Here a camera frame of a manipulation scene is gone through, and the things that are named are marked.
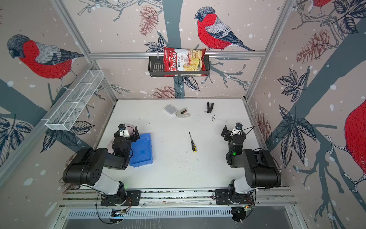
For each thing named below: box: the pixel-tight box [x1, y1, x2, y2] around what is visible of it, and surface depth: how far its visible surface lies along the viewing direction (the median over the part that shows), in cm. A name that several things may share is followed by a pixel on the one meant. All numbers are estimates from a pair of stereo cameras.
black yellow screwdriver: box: [188, 131, 197, 153], surface depth 94 cm
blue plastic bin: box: [129, 133, 153, 168], surface depth 91 cm
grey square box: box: [162, 104, 178, 116], surface depth 114 cm
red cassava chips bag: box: [163, 46, 207, 77], surface depth 90 cm
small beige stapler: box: [175, 107, 191, 118], surface depth 113 cm
